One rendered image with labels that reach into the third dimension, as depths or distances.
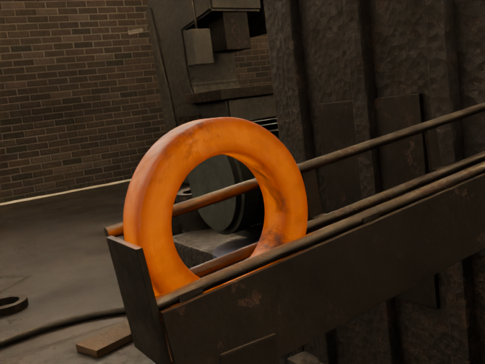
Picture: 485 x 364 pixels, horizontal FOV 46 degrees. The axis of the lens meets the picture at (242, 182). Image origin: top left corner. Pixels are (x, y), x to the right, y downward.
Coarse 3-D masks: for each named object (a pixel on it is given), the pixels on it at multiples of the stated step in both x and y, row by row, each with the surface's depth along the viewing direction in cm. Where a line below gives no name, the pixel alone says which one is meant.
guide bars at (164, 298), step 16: (448, 176) 65; (464, 176) 65; (416, 192) 62; (432, 192) 63; (384, 208) 59; (336, 224) 56; (352, 224) 57; (304, 240) 54; (320, 240) 55; (256, 256) 51; (272, 256) 52; (224, 272) 49; (240, 272) 50; (176, 288) 48; (192, 288) 48; (208, 288) 48; (160, 304) 46
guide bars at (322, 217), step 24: (432, 120) 75; (456, 120) 77; (360, 144) 68; (384, 144) 70; (432, 144) 75; (312, 168) 64; (432, 168) 75; (456, 168) 74; (216, 192) 58; (240, 192) 59; (312, 192) 65; (384, 192) 68; (312, 216) 65; (336, 216) 64; (216, 264) 56
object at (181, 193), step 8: (184, 192) 248; (176, 200) 243; (184, 200) 238; (184, 216) 240; (192, 216) 238; (200, 216) 238; (176, 224) 261; (184, 224) 242; (192, 224) 240; (200, 224) 240; (176, 232) 260; (184, 232) 244
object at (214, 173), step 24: (264, 120) 205; (216, 168) 196; (240, 168) 186; (192, 192) 215; (216, 216) 202; (240, 216) 191; (264, 216) 200; (192, 240) 223; (216, 240) 218; (192, 264) 216
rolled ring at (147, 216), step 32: (192, 128) 49; (224, 128) 51; (256, 128) 53; (160, 160) 47; (192, 160) 49; (256, 160) 53; (288, 160) 55; (128, 192) 48; (160, 192) 47; (288, 192) 55; (128, 224) 48; (160, 224) 47; (288, 224) 55; (160, 256) 48; (160, 288) 48
